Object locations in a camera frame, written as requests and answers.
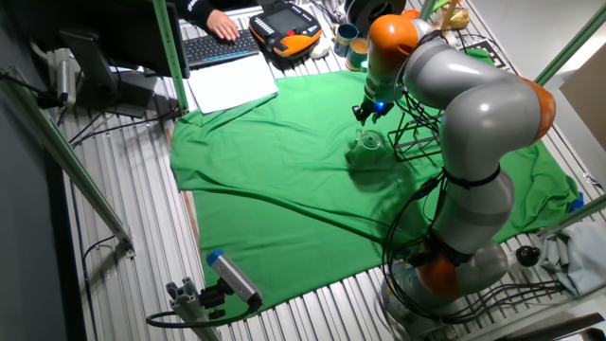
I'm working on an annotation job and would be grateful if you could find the person's bare hand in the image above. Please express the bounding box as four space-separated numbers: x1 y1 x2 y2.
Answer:
205 9 241 43

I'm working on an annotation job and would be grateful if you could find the green frame bar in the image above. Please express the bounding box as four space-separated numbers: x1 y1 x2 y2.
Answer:
537 3 606 84
534 192 606 239
0 65 137 260

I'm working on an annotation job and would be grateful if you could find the black monitor stand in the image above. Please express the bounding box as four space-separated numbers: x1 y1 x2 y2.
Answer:
58 28 158 120

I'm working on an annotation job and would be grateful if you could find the black camera cable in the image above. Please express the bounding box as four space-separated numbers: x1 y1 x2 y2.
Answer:
145 302 258 330

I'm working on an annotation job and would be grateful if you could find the dark blue tan-banded mug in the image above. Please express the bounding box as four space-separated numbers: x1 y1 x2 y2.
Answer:
331 23 360 59

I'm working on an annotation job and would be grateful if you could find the black computer monitor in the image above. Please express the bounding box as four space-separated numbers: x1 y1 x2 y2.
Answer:
12 0 191 80

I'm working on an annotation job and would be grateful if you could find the golden shiny object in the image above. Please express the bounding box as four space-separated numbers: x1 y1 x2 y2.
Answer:
446 6 472 32

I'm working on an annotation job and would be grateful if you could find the pale blue crumpled cloth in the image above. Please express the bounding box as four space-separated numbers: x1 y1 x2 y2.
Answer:
539 221 606 298

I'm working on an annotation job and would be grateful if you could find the clear glass cup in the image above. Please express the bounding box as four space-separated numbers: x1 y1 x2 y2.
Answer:
347 128 385 171

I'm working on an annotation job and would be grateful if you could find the green cloth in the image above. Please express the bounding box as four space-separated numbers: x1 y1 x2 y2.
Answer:
169 46 581 317

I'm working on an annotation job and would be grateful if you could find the aluminium profile camera bracket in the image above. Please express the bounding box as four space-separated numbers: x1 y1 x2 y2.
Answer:
165 277 223 341

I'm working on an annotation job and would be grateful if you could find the black filament spool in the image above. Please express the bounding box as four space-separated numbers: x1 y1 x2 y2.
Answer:
343 0 408 38

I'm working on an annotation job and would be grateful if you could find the orange black teach pendant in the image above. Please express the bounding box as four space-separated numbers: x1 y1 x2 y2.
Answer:
248 1 325 60

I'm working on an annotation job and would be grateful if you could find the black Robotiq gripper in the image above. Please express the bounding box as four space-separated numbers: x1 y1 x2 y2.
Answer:
351 93 395 127

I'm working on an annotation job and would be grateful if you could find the silver cylinder device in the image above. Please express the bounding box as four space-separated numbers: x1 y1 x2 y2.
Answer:
53 46 78 108

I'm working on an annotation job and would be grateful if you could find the silver camera with blue cap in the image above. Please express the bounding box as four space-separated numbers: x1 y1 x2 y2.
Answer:
205 248 264 314

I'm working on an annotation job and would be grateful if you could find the teal tan-banded mug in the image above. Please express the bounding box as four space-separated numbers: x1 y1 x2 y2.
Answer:
344 37 370 73

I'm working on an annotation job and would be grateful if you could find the white rounded lump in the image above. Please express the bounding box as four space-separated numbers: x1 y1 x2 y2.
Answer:
309 37 333 61

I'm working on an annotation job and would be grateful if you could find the black round knob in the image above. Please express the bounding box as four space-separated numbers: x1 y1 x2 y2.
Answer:
514 244 543 268

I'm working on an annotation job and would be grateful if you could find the black white marker board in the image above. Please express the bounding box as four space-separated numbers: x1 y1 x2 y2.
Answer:
459 39 510 73

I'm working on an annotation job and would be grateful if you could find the person's black sleeved forearm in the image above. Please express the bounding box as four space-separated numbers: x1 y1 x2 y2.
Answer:
169 0 220 25

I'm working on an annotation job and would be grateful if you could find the green frame post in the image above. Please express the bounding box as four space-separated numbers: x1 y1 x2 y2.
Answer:
151 0 191 114

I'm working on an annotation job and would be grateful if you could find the white paper sheet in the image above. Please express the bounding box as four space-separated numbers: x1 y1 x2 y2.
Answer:
187 53 280 116

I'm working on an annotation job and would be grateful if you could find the black wire cup rack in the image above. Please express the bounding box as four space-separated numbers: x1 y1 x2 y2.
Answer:
386 94 447 166

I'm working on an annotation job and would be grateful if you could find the brown cardboard sheet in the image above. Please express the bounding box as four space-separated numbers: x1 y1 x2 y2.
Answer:
559 55 606 153

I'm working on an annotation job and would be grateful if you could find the black computer keyboard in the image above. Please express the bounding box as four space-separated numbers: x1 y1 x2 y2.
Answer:
182 27 262 69

